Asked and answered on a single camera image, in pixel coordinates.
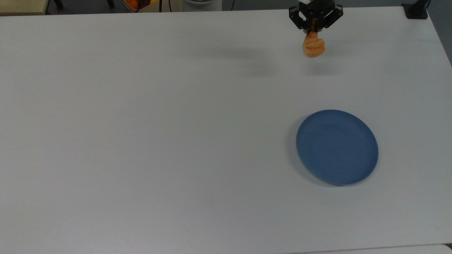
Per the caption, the beige wooden desk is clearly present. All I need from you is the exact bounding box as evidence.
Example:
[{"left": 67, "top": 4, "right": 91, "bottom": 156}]
[{"left": 0, "top": 0, "right": 50, "bottom": 16}]

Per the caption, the orange glazed bread roll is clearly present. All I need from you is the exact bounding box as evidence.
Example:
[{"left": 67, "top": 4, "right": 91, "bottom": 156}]
[{"left": 302, "top": 31, "right": 325, "bottom": 58}]

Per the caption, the black table clamp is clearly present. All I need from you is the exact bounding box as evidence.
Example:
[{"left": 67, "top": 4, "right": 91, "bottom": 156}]
[{"left": 402, "top": 0, "right": 432, "bottom": 19}]

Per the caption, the white round base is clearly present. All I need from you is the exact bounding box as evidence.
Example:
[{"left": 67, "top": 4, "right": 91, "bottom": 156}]
[{"left": 182, "top": 0, "right": 223, "bottom": 12}]

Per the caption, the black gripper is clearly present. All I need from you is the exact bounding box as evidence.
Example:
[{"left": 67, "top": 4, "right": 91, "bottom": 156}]
[{"left": 289, "top": 0, "right": 344, "bottom": 34}]

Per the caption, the blue round plate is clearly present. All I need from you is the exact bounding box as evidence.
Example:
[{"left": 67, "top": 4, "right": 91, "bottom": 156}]
[{"left": 296, "top": 109, "right": 379, "bottom": 186}]

